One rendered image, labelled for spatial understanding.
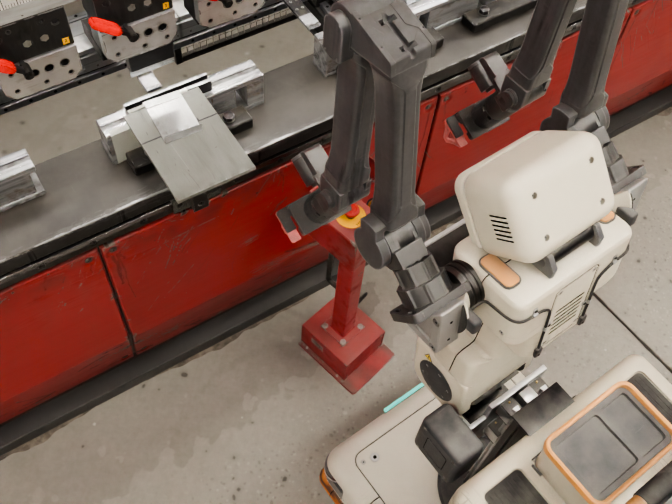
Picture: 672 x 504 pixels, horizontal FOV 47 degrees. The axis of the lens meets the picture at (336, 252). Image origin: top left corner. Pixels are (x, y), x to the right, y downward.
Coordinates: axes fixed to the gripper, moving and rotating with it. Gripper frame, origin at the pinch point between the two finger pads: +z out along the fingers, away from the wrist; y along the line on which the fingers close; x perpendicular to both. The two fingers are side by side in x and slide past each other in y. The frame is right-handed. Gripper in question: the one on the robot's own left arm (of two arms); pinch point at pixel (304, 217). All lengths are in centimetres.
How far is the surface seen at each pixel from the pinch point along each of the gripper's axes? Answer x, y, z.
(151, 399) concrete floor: 22, 36, 101
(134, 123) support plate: -36.2, 16.3, 18.0
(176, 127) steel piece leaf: -31.0, 9.5, 15.1
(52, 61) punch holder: -48, 28, -2
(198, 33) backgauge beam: -55, -14, 38
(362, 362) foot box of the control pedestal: 46, -24, 87
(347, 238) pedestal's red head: 8.3, -14.1, 20.1
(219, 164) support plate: -18.8, 7.1, 9.1
